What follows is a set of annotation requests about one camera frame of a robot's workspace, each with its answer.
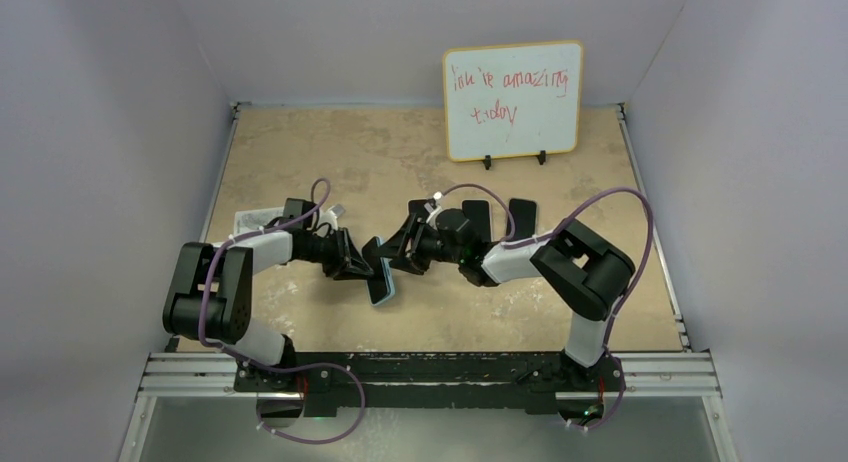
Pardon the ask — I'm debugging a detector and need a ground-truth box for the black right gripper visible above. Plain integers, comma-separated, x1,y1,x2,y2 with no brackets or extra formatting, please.
374,214,463,276

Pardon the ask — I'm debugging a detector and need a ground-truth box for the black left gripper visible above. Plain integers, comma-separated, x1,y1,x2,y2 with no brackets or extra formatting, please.
299,228,373,281

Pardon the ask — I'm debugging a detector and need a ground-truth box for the black smartphone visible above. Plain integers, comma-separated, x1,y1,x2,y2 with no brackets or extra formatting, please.
461,199,492,243
507,198,538,241

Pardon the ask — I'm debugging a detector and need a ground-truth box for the black phone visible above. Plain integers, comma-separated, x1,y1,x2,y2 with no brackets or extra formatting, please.
407,199,431,224

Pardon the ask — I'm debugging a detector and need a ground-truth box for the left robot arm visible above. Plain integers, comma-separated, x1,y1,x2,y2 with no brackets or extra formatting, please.
162,198,394,391

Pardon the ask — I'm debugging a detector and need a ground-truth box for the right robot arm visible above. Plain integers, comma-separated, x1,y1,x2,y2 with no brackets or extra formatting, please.
375,209,636,389

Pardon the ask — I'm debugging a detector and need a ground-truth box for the white printed card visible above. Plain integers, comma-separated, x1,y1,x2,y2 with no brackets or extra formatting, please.
233,207,284,235

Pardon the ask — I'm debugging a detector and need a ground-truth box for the whiteboard with red writing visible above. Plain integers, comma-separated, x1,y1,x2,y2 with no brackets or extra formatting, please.
442,40,584,167

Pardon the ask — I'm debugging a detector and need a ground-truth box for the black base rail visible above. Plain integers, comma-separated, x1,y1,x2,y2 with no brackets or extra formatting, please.
234,351,623,420

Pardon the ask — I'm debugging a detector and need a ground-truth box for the aluminium frame rail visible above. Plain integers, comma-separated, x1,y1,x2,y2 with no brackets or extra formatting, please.
120,351,737,461

